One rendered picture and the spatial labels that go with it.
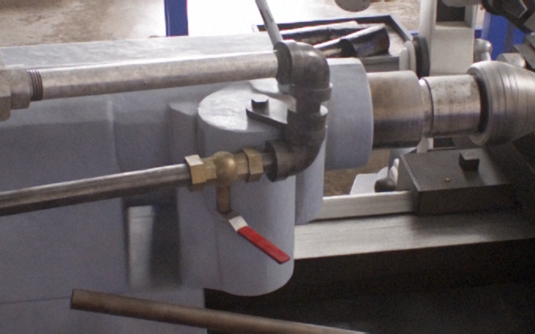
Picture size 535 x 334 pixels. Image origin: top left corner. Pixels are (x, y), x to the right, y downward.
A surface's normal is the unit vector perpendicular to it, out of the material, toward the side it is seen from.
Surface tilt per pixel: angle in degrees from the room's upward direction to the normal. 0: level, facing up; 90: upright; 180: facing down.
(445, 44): 75
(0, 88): 56
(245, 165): 68
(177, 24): 90
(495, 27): 90
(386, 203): 45
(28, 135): 82
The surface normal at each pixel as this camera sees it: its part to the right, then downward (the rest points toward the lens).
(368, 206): 0.10, -0.24
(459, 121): 0.14, 0.56
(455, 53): 0.07, 0.20
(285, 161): 0.36, 0.04
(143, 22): 0.00, -0.85
